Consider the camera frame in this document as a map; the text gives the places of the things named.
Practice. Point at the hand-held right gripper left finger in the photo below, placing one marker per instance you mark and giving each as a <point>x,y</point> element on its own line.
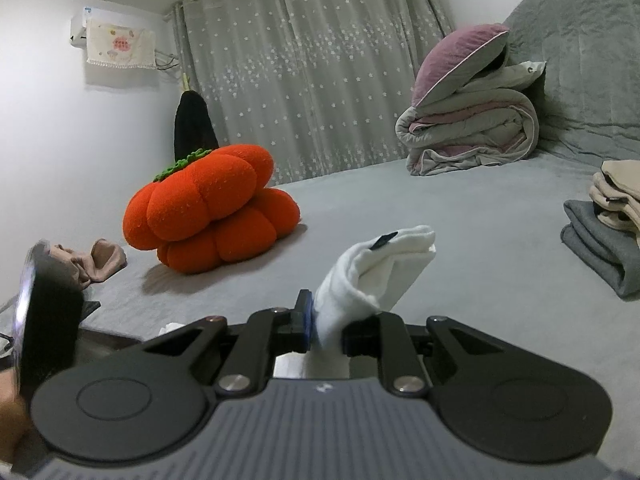
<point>306,325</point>

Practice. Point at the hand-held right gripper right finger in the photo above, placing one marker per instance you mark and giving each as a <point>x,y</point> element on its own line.
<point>362,340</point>

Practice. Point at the white t-shirt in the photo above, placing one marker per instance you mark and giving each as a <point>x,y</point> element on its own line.
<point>350,285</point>

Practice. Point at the person's left hand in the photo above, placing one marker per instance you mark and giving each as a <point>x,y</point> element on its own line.
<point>12,415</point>

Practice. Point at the crumpled pinkish beige cloth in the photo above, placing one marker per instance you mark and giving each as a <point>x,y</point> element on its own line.
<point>100,260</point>

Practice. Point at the grey bed sheet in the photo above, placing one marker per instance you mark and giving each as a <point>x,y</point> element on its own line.
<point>450,240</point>

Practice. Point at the orange pumpkin plush pillow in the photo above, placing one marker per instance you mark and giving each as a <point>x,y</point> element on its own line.
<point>210,205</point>

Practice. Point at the black plush toy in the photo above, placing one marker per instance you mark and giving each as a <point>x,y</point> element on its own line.
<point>195,130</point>

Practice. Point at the folded grey pink quilt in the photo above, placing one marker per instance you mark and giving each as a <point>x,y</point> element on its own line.
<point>470,135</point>

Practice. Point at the grey star curtain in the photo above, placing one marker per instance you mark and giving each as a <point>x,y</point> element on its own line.
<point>310,85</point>

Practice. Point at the folded grey garment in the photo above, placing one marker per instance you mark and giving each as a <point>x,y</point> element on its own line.
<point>600,250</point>

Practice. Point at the thin yellow stick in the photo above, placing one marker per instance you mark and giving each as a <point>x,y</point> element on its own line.
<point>187,83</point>

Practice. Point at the printed air conditioner cover cloth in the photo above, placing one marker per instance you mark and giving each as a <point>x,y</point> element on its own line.
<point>120,42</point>

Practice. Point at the pink pillow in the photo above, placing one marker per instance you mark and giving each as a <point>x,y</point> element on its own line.
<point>455,65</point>

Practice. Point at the folded beige garment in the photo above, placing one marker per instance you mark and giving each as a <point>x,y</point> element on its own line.
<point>620,195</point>

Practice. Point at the white pillow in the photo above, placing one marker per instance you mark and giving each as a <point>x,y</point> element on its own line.
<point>510,74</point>

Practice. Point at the grey quilted blanket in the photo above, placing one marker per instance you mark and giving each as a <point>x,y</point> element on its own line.
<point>585,60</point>

